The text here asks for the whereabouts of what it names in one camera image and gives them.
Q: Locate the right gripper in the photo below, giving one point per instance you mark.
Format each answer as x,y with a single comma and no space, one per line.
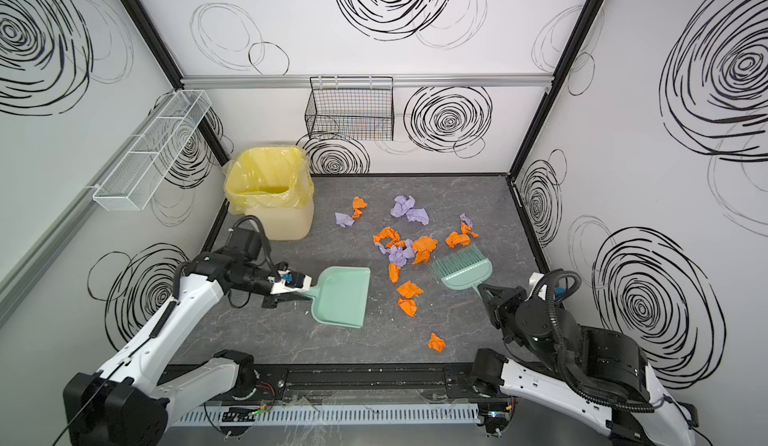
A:
497,301

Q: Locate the green hand brush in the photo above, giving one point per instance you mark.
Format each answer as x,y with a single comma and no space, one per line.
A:
464,269

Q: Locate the green plastic dustpan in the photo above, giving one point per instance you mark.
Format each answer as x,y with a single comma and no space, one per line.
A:
339,297

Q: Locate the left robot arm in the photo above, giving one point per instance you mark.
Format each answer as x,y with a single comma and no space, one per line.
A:
124,402

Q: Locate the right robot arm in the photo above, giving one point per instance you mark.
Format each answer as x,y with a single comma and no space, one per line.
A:
597,376

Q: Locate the cream trash bin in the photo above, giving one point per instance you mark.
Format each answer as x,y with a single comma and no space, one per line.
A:
285,223

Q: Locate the orange scrap lower right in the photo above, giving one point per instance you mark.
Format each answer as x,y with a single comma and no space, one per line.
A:
408,306

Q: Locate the orange scrap lower middle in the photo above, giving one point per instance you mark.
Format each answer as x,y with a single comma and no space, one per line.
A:
409,290

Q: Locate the purple scrap far right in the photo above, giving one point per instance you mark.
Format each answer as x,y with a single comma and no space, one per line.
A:
466,220

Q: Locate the orange scrap front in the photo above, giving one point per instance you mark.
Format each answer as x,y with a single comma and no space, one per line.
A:
394,272

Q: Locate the purple scrap front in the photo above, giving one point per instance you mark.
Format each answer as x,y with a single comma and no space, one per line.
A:
400,253

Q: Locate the purple scrap small back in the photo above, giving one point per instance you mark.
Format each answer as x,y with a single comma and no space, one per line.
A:
344,220

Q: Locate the orange scrap by dustpan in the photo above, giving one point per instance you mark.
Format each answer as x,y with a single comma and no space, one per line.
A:
387,238

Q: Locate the yellow bin liner bag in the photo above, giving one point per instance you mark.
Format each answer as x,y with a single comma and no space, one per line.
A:
268,177

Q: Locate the purple scrap pair back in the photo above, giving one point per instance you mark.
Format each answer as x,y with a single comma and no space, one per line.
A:
404,206

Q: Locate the orange scrap near back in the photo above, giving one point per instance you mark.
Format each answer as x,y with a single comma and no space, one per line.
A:
359,205

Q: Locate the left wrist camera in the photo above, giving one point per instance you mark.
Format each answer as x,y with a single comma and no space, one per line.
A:
298,281

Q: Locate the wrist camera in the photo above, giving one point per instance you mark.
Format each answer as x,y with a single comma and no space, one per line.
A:
298,281
535,278

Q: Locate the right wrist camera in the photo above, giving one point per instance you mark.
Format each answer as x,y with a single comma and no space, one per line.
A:
535,278

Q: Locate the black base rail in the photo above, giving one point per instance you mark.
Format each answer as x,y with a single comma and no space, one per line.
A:
360,377

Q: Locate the white slotted cable duct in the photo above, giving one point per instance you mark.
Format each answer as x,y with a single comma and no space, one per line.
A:
333,415

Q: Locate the white wire shelf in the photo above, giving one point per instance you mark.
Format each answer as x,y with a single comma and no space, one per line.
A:
167,149

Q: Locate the black wire basket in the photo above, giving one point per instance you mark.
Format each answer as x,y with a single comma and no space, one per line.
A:
358,107

